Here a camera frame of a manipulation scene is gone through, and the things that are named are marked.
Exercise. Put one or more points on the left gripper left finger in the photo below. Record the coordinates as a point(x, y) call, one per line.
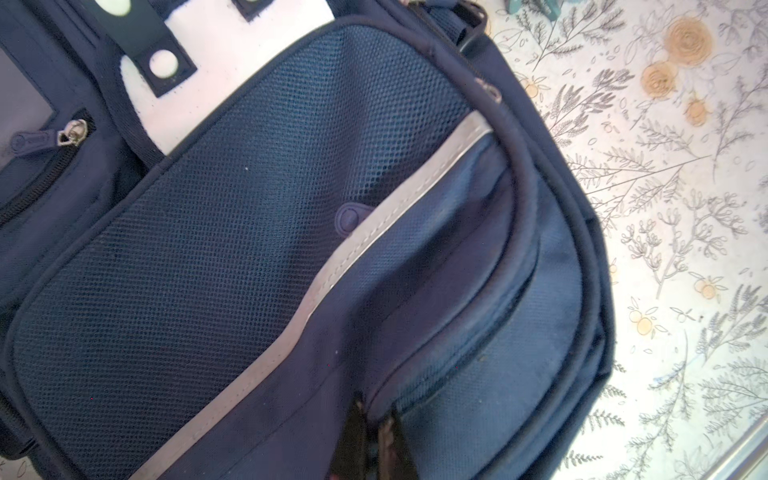
point(349, 460)

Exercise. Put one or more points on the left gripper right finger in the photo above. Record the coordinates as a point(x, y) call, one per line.
point(395, 461)

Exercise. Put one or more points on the navy blue student backpack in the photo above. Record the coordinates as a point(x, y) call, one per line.
point(222, 220)

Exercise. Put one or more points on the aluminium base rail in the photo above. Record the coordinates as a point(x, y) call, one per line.
point(745, 460)

